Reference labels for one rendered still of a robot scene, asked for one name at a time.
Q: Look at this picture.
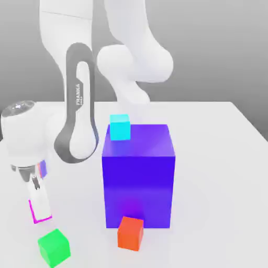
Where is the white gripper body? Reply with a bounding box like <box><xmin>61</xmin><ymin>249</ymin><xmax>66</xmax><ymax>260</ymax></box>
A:
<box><xmin>26</xmin><ymin>182</ymin><xmax>52</xmax><ymax>222</ymax></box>

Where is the small magenta cube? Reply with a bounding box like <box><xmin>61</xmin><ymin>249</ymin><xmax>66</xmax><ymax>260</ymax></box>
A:
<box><xmin>28</xmin><ymin>199</ymin><xmax>53</xmax><ymax>225</ymax></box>

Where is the small green cube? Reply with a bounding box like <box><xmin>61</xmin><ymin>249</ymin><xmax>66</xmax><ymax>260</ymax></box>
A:
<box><xmin>37</xmin><ymin>228</ymin><xmax>72</xmax><ymax>268</ymax></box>

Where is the small red cube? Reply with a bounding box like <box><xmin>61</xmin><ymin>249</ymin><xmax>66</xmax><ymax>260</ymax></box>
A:
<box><xmin>117</xmin><ymin>216</ymin><xmax>145</xmax><ymax>252</ymax></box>

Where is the small cyan cube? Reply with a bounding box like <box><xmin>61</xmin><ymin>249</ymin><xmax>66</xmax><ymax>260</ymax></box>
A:
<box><xmin>109</xmin><ymin>114</ymin><xmax>131</xmax><ymax>141</ymax></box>

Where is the large blue box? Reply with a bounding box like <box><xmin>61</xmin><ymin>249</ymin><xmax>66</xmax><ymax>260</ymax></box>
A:
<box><xmin>101</xmin><ymin>124</ymin><xmax>176</xmax><ymax>229</ymax></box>

